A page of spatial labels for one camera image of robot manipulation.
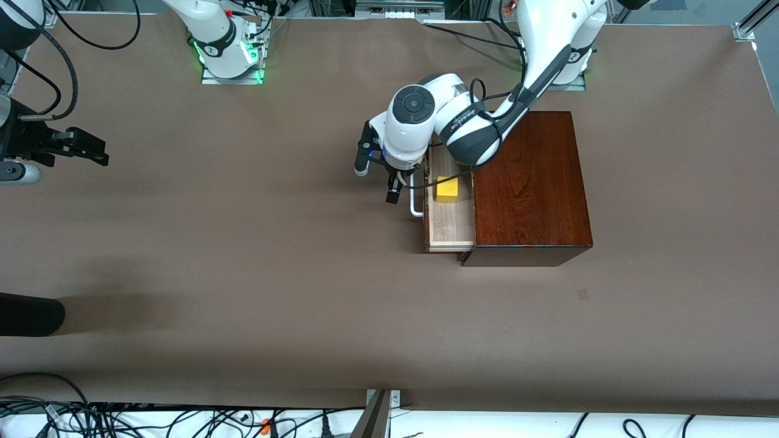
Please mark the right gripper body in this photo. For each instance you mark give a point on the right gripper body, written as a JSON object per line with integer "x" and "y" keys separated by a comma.
{"x": 25, "y": 139}

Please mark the dark slanted post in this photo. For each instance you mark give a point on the dark slanted post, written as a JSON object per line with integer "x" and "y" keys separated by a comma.
{"x": 372, "y": 420}

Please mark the aluminium extrusion profile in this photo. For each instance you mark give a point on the aluminium extrusion profile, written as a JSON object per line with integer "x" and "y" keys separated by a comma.
{"x": 744, "y": 30}

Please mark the black cylinder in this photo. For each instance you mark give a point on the black cylinder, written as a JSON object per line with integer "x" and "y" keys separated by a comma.
{"x": 30, "y": 314}

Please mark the silver metal bracket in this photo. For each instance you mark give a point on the silver metal bracket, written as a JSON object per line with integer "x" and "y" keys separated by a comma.
{"x": 395, "y": 398}

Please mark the grey power strip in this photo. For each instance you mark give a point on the grey power strip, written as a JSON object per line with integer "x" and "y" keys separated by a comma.
{"x": 398, "y": 12}

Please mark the dark brown wooden cabinet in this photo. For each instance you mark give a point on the dark brown wooden cabinet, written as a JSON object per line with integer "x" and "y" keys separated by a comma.
{"x": 535, "y": 201}

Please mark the small orange object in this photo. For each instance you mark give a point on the small orange object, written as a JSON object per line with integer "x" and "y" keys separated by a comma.
{"x": 266, "y": 426}

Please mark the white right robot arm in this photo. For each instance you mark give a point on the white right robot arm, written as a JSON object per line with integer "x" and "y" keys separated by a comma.
{"x": 213, "y": 30}

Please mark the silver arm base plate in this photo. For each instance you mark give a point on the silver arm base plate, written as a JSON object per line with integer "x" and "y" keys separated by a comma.
{"x": 210, "y": 79}
{"x": 572, "y": 87}

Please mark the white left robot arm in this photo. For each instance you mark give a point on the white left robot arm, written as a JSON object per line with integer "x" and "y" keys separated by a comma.
{"x": 481, "y": 121}

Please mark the yellow block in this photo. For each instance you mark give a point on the yellow block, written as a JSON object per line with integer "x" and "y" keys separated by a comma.
{"x": 447, "y": 190}

